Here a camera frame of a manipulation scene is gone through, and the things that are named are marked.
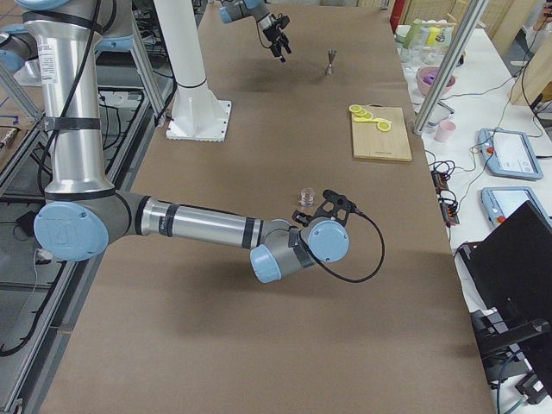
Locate black power strip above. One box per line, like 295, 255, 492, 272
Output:
431, 170, 460, 228

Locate pink plastic cup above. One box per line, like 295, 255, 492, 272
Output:
434, 119, 456, 142

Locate small clear glass beaker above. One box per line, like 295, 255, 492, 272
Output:
299, 187, 316, 207

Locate wooden cutting board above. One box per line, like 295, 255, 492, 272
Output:
349, 104, 412, 162

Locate lemon slice front left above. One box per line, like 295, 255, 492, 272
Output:
348, 104, 365, 114

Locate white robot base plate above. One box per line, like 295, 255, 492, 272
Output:
166, 98, 232, 142

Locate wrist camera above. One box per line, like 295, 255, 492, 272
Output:
271, 13, 290, 30
313, 189, 357, 227

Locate upper teach pendant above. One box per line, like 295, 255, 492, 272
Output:
477, 128, 543, 181

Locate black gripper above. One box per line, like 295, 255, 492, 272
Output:
292, 210, 312, 226
263, 25, 292, 63

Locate black monitor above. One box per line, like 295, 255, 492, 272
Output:
460, 201, 551, 392

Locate pink bowl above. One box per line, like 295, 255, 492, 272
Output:
416, 66, 456, 97

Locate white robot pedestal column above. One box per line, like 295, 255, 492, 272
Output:
153, 0, 233, 142

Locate aluminium frame post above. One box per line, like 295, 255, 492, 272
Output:
413, 0, 488, 135

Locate lemon slice by knife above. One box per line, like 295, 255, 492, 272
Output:
376, 121, 392, 132

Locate teach pendant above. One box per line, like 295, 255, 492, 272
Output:
480, 186, 541, 228
477, 128, 543, 181

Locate yellow plastic knife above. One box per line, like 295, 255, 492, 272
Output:
353, 116, 388, 123

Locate lower teach pendant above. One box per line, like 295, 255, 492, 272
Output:
480, 186, 541, 228

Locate green cup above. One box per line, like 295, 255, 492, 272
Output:
395, 19, 423, 49

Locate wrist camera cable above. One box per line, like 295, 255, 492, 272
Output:
254, 16, 277, 49
301, 206, 386, 284

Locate steel jigger measuring cup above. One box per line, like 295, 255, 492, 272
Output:
325, 48, 337, 75

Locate yellow cup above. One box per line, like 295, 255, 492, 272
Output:
426, 27, 441, 46

